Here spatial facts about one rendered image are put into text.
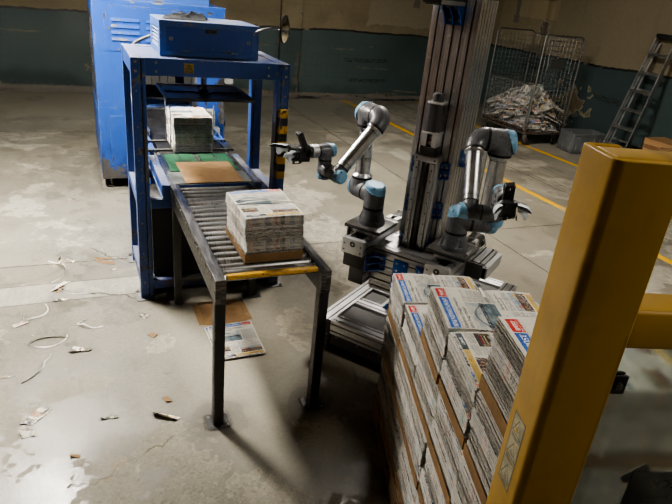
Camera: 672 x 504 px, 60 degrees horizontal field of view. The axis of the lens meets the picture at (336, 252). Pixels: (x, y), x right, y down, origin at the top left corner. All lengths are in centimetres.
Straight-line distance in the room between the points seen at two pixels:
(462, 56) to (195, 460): 231
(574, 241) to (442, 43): 244
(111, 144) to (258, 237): 359
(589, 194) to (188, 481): 231
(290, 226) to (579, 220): 205
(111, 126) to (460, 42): 383
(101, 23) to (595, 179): 542
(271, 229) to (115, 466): 125
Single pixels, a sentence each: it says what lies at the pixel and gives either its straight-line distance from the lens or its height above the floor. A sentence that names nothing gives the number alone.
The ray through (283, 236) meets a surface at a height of 93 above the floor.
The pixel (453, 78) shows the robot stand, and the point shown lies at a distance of 314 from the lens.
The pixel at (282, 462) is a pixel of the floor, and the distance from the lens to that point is 286.
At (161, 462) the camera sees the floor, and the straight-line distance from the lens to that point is 288.
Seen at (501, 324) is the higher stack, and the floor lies 128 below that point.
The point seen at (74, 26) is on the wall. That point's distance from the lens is 1108.
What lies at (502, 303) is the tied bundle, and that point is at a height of 106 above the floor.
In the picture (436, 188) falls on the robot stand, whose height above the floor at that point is 108.
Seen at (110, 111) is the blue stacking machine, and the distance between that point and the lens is 603.
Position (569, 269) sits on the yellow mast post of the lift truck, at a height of 170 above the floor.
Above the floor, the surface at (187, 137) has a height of 91.
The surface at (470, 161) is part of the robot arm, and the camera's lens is 287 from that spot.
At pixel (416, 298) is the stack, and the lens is 252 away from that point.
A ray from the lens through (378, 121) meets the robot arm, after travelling 310.
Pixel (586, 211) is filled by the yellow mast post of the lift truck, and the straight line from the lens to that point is 78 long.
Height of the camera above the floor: 199
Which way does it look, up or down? 24 degrees down
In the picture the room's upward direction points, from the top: 6 degrees clockwise
